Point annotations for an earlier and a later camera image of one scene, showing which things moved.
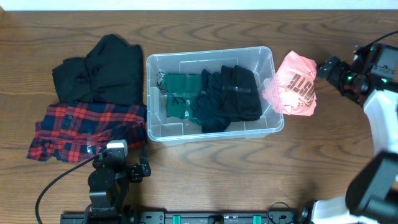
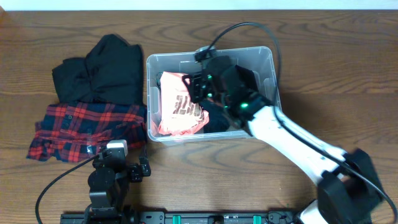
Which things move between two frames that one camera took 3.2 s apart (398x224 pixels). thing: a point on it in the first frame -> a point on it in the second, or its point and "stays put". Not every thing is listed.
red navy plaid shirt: (71, 127) stays put
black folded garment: (111, 73) stays put
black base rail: (125, 216) stays put
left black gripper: (137, 171) stays put
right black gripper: (342, 68) -> (199, 88)
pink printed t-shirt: (292, 89) -> (180, 114)
